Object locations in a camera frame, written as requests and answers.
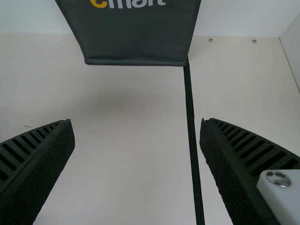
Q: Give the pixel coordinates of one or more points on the black strip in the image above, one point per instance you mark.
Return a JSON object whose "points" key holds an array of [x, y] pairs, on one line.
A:
{"points": [[191, 117]]}

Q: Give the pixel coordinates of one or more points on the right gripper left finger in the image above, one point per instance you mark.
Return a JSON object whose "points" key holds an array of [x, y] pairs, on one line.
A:
{"points": [[35, 164]]}

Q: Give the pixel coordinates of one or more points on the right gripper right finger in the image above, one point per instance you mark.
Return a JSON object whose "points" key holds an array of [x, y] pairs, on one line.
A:
{"points": [[239, 168]]}

